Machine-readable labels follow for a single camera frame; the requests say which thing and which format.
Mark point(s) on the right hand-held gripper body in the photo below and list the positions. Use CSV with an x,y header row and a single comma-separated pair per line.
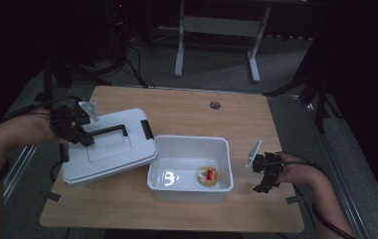
x,y
266,166

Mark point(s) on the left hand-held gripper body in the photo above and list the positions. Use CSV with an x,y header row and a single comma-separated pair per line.
x,y
66,121

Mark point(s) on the round yellow tin red label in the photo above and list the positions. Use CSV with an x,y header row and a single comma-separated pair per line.
x,y
208,176

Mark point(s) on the white plastic storage box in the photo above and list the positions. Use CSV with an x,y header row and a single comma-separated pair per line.
x,y
177,189

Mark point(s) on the person's left hand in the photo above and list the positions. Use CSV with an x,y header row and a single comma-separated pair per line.
x,y
42,127

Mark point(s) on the person's right hand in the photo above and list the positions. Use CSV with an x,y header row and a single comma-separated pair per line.
x,y
296,171

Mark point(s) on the dark tape strip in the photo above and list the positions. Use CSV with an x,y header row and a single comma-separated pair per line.
x,y
294,199
51,196

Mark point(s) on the black tripod stand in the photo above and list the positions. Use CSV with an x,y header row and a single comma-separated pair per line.
x,y
62,76
316,89

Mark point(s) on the black equipment rack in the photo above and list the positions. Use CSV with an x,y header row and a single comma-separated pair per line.
x,y
119,30

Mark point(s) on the metal floor rail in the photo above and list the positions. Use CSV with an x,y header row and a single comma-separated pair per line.
x,y
18,172
342,186

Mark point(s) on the white metal desk frame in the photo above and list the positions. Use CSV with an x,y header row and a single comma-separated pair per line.
x,y
220,26

